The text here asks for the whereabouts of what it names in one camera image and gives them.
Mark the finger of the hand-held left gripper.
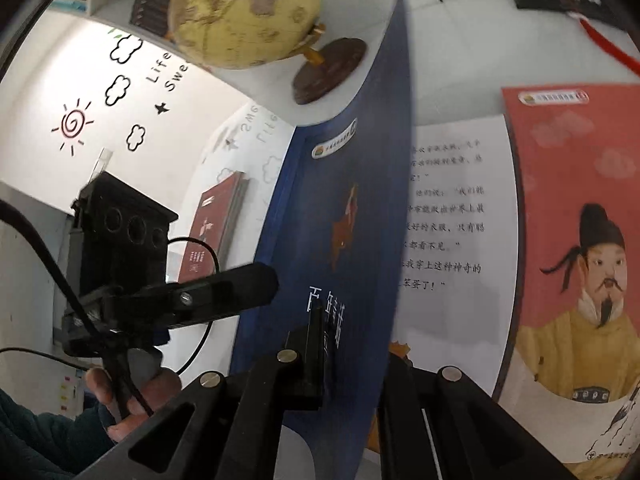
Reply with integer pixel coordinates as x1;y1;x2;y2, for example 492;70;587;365
102;262;279;331

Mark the blue book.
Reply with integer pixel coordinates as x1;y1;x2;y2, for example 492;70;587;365
229;0;419;480

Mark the thick black cable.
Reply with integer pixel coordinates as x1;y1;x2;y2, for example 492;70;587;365
0;199;154;419

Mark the red sun wall decal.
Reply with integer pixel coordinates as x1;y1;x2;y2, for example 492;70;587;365
50;99;95;157

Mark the pink poet cover book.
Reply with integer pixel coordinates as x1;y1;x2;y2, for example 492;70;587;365
492;82;640;480

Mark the yellow desk globe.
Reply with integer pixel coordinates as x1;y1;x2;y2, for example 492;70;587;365
167;0;369;106

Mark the person's left forearm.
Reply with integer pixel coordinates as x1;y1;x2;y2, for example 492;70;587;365
0;387;117;480

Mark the red tassel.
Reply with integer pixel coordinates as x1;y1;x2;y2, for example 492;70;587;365
575;15;640;75

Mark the open white page book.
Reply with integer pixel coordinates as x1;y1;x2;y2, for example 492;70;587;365
367;115;521;466

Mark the black lettering wall decal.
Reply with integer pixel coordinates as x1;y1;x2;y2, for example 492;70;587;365
145;52;194;94

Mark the red book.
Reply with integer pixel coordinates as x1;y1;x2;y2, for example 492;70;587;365
177;171;249;285

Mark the person's left hand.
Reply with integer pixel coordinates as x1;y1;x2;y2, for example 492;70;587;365
85;366;184;444

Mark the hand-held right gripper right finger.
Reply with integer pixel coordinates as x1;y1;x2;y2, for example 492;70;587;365
377;365;576;480

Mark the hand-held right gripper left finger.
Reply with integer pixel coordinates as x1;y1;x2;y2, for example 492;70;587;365
75;309;331;480

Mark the thin black cable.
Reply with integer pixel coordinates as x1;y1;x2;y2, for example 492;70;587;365
165;237;221;374

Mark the black cloud wall decal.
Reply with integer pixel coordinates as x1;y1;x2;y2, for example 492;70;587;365
104;75;132;107
109;35;144;64
125;124;147;153

